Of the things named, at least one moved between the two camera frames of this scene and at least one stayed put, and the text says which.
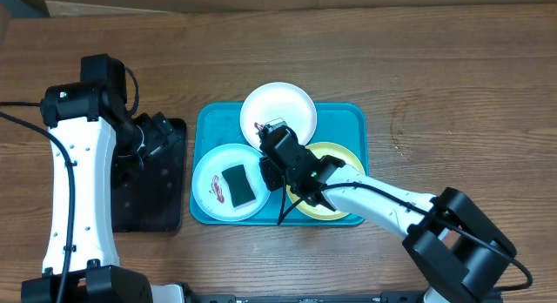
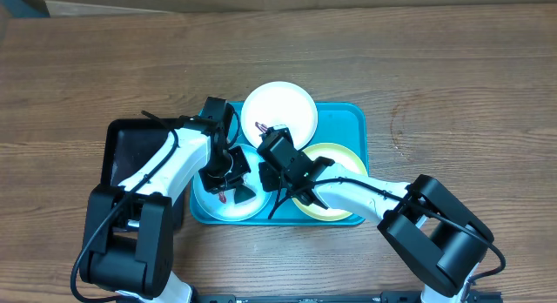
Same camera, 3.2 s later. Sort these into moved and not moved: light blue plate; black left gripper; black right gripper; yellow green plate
Moved: black left gripper
Not moved: light blue plate; yellow green plate; black right gripper
